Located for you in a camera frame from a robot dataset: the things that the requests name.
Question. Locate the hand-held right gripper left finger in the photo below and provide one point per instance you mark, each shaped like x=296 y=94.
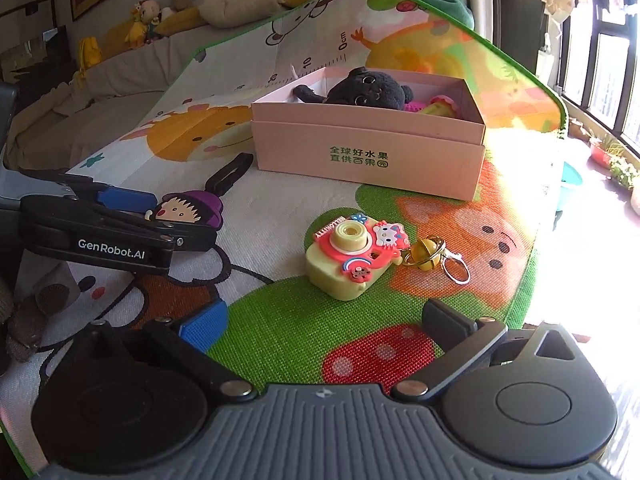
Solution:
x=205 y=327

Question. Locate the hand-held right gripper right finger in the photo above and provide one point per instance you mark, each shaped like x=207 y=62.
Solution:
x=450 y=325

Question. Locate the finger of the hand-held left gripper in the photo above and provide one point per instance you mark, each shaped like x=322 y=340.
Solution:
x=127 y=199
x=195 y=237

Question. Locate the pink cardboard box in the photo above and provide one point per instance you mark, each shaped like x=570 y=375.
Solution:
x=375 y=160

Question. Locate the pink yellow cupcake toy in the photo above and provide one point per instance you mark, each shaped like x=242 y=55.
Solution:
x=440 y=106

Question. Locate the pink plastic toy strainer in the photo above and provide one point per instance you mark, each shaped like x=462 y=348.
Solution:
x=412 y=107

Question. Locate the black plush toy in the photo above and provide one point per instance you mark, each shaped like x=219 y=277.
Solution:
x=365 y=90

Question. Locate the person's left hand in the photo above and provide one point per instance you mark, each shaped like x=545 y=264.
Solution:
x=25 y=327

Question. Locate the printed cartoon play mat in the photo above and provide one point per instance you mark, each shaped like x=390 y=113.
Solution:
x=280 y=330

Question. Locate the grey covered sofa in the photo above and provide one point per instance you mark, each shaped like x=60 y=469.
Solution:
x=125 y=75

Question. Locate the small yellow plush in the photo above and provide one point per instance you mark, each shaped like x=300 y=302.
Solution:
x=90 y=52

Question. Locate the colourful doll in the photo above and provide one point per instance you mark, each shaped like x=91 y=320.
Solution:
x=142 y=22

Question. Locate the teal plastic basin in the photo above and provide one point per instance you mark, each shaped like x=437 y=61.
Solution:
x=570 y=182

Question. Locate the cream plush pillow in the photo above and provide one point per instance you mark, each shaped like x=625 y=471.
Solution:
x=240 y=5

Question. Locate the potted plants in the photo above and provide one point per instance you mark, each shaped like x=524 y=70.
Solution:
x=612 y=157

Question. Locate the green plush toy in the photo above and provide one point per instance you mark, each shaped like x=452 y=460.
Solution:
x=440 y=0

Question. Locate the dark window frame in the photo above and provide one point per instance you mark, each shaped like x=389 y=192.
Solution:
x=620 y=25

